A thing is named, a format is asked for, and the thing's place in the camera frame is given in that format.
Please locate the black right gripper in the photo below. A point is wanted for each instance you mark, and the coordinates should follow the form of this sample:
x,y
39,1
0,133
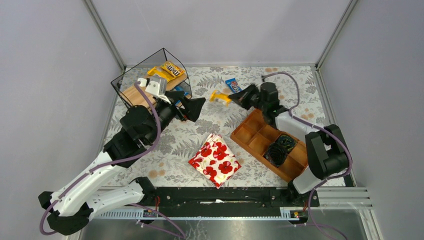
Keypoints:
x,y
254,98

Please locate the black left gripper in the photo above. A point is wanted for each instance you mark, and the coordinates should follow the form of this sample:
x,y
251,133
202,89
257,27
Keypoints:
x,y
182,107

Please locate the blue white candy bar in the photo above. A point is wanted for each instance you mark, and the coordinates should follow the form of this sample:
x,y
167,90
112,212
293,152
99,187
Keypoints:
x,y
180,88

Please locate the blue m&m candy bag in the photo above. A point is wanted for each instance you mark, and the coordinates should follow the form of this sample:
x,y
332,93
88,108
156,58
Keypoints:
x,y
233,85

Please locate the yellow candy bar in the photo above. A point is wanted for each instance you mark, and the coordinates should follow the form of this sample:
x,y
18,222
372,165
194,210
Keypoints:
x,y
160,72
220,97

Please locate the yellow m&m candy bag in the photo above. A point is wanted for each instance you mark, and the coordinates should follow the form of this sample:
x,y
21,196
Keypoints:
x,y
172,70

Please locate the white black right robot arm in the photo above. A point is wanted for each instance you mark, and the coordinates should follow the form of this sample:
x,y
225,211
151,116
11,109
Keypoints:
x,y
326,150

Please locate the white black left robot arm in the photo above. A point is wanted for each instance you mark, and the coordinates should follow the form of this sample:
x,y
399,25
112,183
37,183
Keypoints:
x,y
71,208

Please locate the brown wooden divided tray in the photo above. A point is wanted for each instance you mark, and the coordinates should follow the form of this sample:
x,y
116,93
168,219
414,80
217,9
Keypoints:
x,y
255,136

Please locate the floral patterned table mat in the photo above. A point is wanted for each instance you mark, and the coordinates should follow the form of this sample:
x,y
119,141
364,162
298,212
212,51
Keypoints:
x,y
167,164

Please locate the red poppy folded cloth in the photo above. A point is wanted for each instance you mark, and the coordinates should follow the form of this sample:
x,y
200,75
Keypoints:
x,y
215,160

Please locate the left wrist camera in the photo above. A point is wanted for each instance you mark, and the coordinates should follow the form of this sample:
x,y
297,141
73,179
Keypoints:
x,y
155,86

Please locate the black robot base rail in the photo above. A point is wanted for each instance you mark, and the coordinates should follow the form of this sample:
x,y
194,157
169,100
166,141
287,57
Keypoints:
x,y
229,202

